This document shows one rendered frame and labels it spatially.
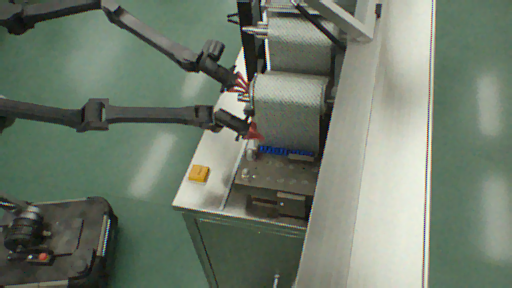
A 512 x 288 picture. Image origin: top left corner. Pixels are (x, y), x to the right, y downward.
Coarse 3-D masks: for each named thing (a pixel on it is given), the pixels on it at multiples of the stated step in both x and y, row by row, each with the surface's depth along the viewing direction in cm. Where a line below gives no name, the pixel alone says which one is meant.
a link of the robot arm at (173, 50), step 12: (108, 0) 174; (120, 12) 175; (120, 24) 175; (132, 24) 173; (144, 24) 173; (144, 36) 171; (156, 36) 170; (156, 48) 171; (168, 48) 168; (180, 48) 167; (180, 60) 165; (192, 72) 170
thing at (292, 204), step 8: (280, 192) 168; (280, 200) 168; (288, 200) 167; (296, 200) 166; (304, 200) 165; (280, 208) 172; (288, 208) 171; (296, 208) 169; (304, 208) 168; (304, 216) 172
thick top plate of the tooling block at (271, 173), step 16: (256, 160) 178; (272, 160) 176; (240, 176) 173; (256, 176) 173; (272, 176) 171; (288, 176) 171; (304, 176) 170; (240, 192) 175; (256, 192) 172; (272, 192) 169; (288, 192) 167; (304, 192) 165
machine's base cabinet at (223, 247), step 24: (192, 216) 186; (192, 240) 201; (216, 240) 196; (240, 240) 191; (264, 240) 186; (288, 240) 181; (216, 264) 214; (240, 264) 208; (264, 264) 202; (288, 264) 196
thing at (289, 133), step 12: (264, 120) 171; (276, 120) 170; (288, 120) 168; (300, 120) 166; (312, 120) 165; (264, 132) 176; (276, 132) 175; (288, 132) 173; (300, 132) 171; (312, 132) 170; (264, 144) 182; (276, 144) 180; (288, 144) 178; (300, 144) 176; (312, 144) 174
